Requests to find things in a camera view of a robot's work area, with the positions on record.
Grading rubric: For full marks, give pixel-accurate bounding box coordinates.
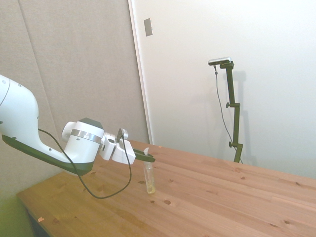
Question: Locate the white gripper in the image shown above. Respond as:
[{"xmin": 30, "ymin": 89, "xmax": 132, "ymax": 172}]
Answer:
[{"xmin": 99, "ymin": 132, "xmax": 157, "ymax": 165}]

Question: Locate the white door frame trim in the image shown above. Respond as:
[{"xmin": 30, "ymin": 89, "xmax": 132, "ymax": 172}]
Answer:
[{"xmin": 127, "ymin": 0, "xmax": 154, "ymax": 145}]

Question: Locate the yellow-green padded seat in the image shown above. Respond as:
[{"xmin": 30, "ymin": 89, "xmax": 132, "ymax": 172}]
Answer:
[{"xmin": 0, "ymin": 196, "xmax": 35, "ymax": 237}]

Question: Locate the black camera stand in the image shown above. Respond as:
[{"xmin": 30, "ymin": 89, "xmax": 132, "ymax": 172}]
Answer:
[{"xmin": 219, "ymin": 61, "xmax": 244, "ymax": 163}]

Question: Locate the grey stereo camera bar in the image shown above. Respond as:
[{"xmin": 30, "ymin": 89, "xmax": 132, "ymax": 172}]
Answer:
[{"xmin": 208, "ymin": 56, "xmax": 233, "ymax": 67}]

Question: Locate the clear sanitizer pump bottle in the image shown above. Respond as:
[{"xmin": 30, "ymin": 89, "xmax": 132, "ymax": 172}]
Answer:
[{"xmin": 143, "ymin": 147, "xmax": 157, "ymax": 195}]

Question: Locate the grey wall plate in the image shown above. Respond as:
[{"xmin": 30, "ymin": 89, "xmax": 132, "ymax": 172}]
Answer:
[{"xmin": 143, "ymin": 17, "xmax": 154, "ymax": 38}]

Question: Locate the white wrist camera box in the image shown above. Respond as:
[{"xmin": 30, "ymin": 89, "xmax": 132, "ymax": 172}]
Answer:
[{"xmin": 115, "ymin": 128, "xmax": 129, "ymax": 143}]

